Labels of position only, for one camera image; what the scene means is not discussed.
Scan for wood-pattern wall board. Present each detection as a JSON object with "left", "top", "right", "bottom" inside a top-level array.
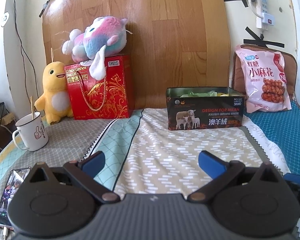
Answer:
[{"left": 42, "top": 0, "right": 230, "bottom": 108}]

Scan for brown seat cushion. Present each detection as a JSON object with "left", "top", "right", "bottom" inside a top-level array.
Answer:
[{"left": 232, "top": 45, "right": 297, "bottom": 107}]

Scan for pink blue plush toy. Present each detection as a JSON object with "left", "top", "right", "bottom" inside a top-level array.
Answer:
[{"left": 62, "top": 16, "right": 129, "bottom": 81}]

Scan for light green snack bag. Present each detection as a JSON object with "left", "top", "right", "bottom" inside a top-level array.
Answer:
[{"left": 180, "top": 90, "right": 217, "bottom": 98}]

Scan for red gift bag box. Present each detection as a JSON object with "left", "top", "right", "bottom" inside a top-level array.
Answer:
[{"left": 64, "top": 55, "right": 135, "bottom": 120}]

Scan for smartphone with lit screen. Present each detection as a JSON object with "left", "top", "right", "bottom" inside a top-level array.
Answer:
[{"left": 0, "top": 167, "right": 31, "bottom": 230}]

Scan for black hanging wall cable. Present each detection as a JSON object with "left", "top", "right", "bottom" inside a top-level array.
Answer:
[{"left": 9, "top": 0, "right": 41, "bottom": 111}]

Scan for wooden stick in mug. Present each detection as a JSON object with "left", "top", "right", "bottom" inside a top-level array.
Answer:
[{"left": 30, "top": 96, "right": 35, "bottom": 120}]

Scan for white power strip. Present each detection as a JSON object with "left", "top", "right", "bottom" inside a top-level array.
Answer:
[{"left": 248, "top": 0, "right": 275, "bottom": 31}]

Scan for blue textured mat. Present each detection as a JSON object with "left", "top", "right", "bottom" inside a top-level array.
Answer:
[{"left": 245, "top": 101, "right": 300, "bottom": 175}]

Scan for yellow plush dinosaur toy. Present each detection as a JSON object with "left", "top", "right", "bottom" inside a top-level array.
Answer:
[{"left": 34, "top": 49, "right": 74, "bottom": 125}]

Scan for patchwork bed sheet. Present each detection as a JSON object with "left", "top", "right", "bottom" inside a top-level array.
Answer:
[{"left": 0, "top": 107, "right": 300, "bottom": 240}]

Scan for white enamel mug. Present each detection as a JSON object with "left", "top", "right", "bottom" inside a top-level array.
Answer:
[{"left": 12, "top": 112, "right": 49, "bottom": 152}]

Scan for black sheep-print box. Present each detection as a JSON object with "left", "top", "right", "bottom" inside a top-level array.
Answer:
[{"left": 166, "top": 87, "right": 245, "bottom": 131}]

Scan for pink twisted-dough snack bag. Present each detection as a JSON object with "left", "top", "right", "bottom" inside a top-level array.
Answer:
[{"left": 235, "top": 47, "right": 292, "bottom": 113}]

